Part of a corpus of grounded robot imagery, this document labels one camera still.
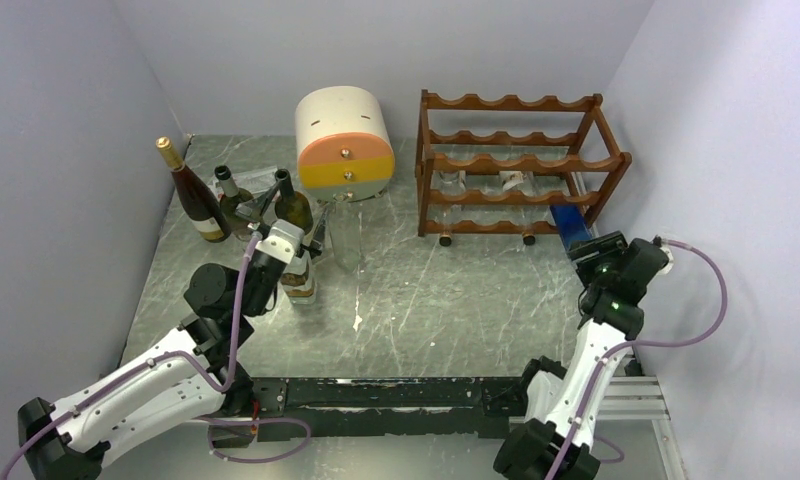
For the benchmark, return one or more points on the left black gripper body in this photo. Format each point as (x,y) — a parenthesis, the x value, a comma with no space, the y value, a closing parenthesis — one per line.
(261,274)

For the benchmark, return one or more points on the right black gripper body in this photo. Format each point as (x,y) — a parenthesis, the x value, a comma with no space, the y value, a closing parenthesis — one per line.
(598,269)

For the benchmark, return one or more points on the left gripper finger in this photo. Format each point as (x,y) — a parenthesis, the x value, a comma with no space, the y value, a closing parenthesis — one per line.
(253,211)
(318,242)

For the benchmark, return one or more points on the dark green labelled wine bottle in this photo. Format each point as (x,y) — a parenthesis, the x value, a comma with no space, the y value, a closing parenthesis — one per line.
(232,197)

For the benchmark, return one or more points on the dark wine bottle white label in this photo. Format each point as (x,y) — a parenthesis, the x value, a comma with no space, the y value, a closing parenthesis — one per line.
(292,205)

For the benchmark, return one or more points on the clear glass bottle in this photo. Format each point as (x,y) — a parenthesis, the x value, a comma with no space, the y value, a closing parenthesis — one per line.
(345,229)

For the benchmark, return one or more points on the blue labelled clear bottle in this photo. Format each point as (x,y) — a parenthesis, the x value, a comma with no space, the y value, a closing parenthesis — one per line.
(570,224)

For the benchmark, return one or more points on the dark gold-capped wine bottle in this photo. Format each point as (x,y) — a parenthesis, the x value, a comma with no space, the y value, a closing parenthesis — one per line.
(197,200)

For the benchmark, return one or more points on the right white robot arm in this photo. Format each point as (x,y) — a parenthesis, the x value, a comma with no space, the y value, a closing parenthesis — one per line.
(556,436)

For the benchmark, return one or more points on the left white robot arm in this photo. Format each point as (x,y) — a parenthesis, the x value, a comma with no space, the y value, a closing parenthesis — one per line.
(192,373)

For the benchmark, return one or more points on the brown wooden wine rack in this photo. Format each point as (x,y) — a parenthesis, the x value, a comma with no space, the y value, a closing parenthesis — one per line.
(591,168)

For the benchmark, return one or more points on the clear plastic ruler package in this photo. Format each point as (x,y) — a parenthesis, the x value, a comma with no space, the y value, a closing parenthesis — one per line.
(256,181)

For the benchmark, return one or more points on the white round drawer cabinet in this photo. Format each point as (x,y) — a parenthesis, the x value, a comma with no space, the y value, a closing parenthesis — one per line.
(344,152)

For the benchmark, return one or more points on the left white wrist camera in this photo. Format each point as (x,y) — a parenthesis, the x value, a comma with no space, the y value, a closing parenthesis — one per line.
(282,241)

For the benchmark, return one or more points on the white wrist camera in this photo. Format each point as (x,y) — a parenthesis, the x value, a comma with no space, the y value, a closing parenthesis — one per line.
(282,241)
(665,248)

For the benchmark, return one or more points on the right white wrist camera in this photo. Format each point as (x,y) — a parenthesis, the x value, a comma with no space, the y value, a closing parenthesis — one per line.
(665,248)

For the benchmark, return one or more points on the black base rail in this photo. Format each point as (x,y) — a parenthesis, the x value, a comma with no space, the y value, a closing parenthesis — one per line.
(407,406)

